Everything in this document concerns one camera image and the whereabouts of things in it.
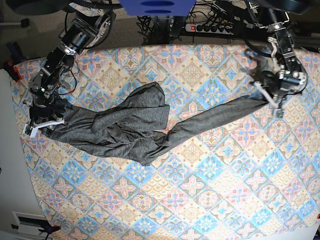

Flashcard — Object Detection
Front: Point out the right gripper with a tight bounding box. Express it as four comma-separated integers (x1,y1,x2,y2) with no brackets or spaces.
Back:
23,98,66,130

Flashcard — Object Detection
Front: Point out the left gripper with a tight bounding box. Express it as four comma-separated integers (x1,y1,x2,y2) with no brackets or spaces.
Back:
250,69,308,109

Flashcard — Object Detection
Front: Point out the grey t-shirt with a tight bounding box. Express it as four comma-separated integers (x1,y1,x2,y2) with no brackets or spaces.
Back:
42,82,267,166

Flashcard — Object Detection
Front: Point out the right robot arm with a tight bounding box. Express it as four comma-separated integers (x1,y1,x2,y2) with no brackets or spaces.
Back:
23,0,122,137

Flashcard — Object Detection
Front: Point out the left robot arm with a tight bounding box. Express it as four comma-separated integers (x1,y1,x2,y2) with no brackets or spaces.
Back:
245,0,312,113

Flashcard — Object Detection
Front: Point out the red black clamp left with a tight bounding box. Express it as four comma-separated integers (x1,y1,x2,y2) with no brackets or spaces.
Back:
2,61,22,82

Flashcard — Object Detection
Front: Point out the white power strip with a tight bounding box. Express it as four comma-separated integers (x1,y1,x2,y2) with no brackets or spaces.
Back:
184,23,233,35

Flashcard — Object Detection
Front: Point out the patterned tablecloth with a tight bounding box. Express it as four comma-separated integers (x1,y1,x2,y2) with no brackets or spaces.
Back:
11,44,320,240

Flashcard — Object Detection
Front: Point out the white floor vent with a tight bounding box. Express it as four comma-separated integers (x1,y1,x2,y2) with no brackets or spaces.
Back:
11,211,50,240

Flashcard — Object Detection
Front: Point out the blue black clamp bottom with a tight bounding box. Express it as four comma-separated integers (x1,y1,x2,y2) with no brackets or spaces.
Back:
11,224,61,237

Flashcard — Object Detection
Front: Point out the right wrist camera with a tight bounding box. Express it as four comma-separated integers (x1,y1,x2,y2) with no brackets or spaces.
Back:
22,123,39,138

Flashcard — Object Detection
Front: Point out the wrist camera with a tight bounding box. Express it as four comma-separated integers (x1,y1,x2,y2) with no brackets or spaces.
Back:
22,123,39,138
272,108,285,119

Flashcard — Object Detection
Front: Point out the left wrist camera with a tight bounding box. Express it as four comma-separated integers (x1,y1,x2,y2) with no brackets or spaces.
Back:
272,108,285,119

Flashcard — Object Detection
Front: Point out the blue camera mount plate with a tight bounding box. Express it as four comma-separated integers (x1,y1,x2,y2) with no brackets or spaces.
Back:
119,0,196,17

